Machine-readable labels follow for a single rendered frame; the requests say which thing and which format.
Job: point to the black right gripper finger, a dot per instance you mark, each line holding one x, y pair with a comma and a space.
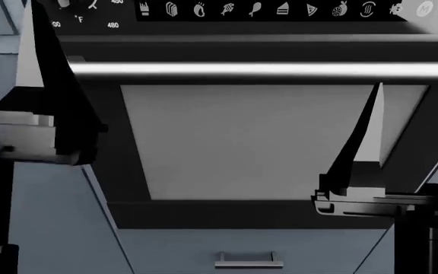
371, 142
350, 160

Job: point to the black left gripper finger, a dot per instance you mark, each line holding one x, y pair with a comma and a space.
29, 57
70, 108

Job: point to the silver temperature knob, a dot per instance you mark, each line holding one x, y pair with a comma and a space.
63, 3

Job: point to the black oven door with window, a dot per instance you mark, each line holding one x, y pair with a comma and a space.
242, 142

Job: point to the silver knob marked M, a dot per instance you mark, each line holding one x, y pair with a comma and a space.
425, 9

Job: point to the black built-in oven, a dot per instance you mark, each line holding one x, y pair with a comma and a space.
264, 28

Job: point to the blue-grey cabinet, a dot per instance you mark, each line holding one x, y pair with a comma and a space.
59, 217

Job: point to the blue-grey drawer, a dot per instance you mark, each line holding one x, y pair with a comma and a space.
188, 248

